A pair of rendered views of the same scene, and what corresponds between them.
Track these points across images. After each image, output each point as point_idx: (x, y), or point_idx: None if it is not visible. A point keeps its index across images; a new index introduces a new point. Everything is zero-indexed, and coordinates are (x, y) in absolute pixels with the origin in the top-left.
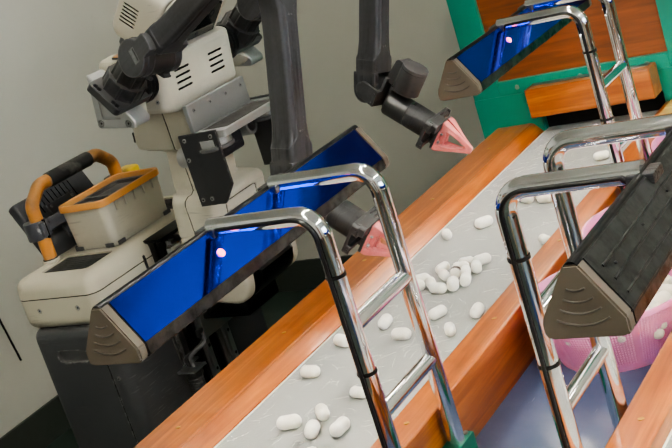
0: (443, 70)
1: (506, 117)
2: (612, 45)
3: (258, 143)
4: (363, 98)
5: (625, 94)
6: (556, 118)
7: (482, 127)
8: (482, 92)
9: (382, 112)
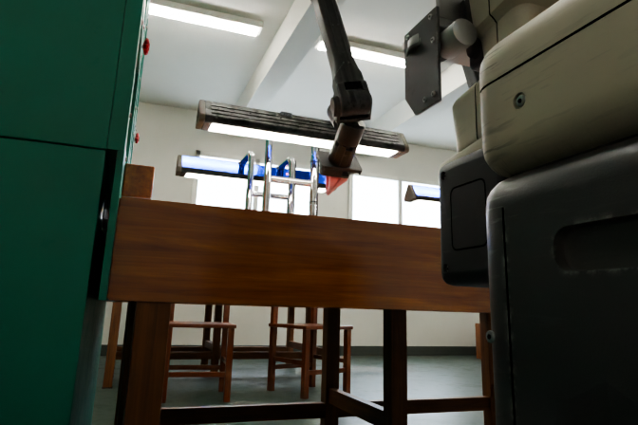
0: (404, 137)
1: (121, 188)
2: (271, 164)
3: (440, 69)
4: (371, 108)
5: (270, 196)
6: (104, 212)
7: (120, 188)
8: (125, 145)
9: (364, 129)
